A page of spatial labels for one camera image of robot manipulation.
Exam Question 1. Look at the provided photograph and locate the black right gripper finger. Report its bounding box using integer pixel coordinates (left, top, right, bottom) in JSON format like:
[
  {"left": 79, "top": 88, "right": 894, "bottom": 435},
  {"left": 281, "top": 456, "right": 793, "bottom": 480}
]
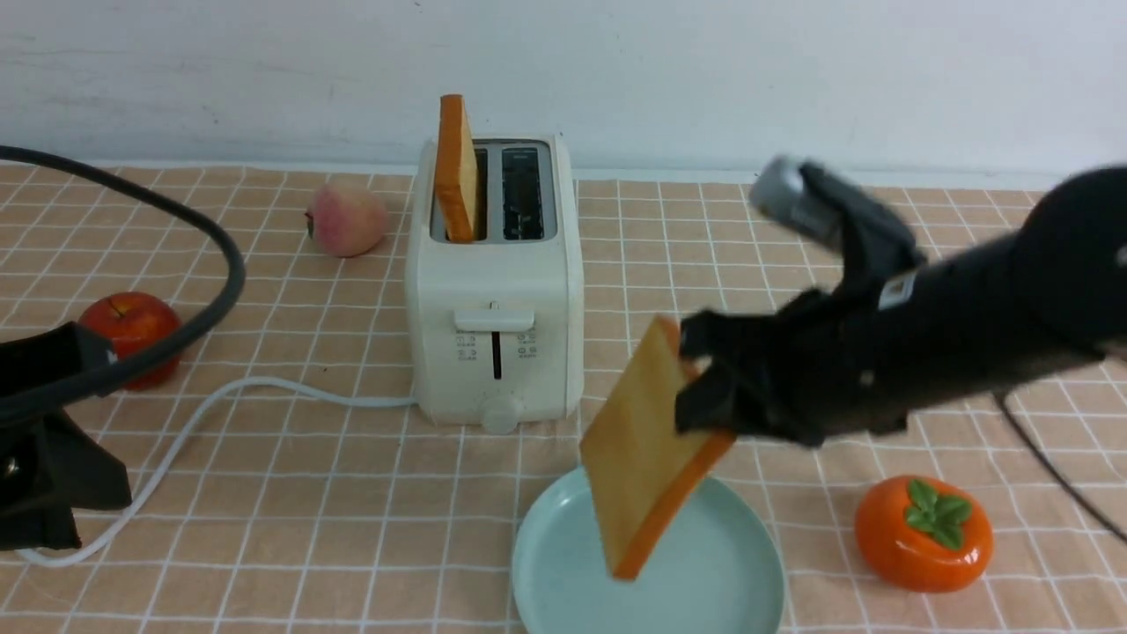
[
  {"left": 674, "top": 364, "right": 749, "bottom": 437},
  {"left": 678, "top": 309, "right": 749, "bottom": 361}
]

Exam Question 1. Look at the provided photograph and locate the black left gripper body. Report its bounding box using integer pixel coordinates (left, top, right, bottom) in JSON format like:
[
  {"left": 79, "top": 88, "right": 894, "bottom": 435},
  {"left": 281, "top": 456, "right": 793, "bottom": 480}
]
[{"left": 1, "top": 321, "right": 133, "bottom": 551}]

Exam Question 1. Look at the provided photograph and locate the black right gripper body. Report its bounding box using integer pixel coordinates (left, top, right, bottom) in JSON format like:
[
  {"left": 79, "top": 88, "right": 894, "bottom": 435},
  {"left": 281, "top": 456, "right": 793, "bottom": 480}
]
[{"left": 740, "top": 264, "right": 969, "bottom": 446}]

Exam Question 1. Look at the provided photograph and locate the toast slice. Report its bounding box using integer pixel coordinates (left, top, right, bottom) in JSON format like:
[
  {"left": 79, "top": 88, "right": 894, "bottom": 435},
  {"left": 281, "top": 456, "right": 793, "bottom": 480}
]
[
  {"left": 433, "top": 93, "right": 479, "bottom": 242},
  {"left": 579, "top": 314, "right": 736, "bottom": 581}
]

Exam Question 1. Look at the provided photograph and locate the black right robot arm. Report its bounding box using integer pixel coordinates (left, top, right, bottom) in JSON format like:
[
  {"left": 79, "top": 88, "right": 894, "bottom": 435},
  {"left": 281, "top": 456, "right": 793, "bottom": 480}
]
[{"left": 675, "top": 157, "right": 1126, "bottom": 448}]

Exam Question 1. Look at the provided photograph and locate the red apple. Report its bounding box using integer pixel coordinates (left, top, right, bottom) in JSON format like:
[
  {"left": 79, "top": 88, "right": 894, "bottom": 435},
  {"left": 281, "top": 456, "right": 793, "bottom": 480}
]
[{"left": 79, "top": 291, "right": 181, "bottom": 358}]

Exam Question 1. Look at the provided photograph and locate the light blue plate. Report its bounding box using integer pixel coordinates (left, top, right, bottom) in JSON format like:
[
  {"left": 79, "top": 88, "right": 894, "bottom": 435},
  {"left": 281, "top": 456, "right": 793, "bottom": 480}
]
[{"left": 511, "top": 467, "right": 786, "bottom": 633}]

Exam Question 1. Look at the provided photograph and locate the orange persimmon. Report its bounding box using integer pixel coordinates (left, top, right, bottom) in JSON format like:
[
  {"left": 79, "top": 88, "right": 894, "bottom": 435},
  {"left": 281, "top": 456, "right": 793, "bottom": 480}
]
[{"left": 854, "top": 475, "right": 995, "bottom": 593}]

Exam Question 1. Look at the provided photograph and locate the white two-slot toaster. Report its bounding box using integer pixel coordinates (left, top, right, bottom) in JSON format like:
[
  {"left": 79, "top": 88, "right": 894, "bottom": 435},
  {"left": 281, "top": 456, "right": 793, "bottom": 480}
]
[{"left": 405, "top": 136, "right": 585, "bottom": 434}]

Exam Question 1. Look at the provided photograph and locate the orange checkered tablecloth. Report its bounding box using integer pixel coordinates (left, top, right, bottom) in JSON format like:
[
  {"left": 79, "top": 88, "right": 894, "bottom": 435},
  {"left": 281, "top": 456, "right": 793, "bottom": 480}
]
[{"left": 1, "top": 167, "right": 1124, "bottom": 633}]

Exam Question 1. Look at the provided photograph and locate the pink peach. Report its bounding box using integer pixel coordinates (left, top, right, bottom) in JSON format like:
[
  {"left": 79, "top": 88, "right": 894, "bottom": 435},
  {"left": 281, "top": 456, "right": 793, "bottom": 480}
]
[{"left": 305, "top": 184, "right": 389, "bottom": 258}]

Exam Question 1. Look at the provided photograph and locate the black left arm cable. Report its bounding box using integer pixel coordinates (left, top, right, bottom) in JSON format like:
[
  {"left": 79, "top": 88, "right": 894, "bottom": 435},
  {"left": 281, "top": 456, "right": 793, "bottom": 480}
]
[{"left": 0, "top": 144, "right": 247, "bottom": 425}]

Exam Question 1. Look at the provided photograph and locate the white power cord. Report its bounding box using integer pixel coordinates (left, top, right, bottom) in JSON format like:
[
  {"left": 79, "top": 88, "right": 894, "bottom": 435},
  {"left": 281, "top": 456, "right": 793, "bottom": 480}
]
[{"left": 16, "top": 377, "right": 418, "bottom": 566}]

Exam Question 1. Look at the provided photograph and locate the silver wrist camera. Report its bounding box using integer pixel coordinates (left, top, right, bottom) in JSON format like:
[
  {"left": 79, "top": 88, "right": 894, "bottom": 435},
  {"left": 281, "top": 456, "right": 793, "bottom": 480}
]
[{"left": 748, "top": 155, "right": 842, "bottom": 255}]

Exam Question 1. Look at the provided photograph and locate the thin black right cable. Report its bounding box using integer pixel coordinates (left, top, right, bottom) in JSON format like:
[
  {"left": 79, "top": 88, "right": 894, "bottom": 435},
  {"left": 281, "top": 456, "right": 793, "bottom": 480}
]
[{"left": 993, "top": 392, "right": 1127, "bottom": 542}]

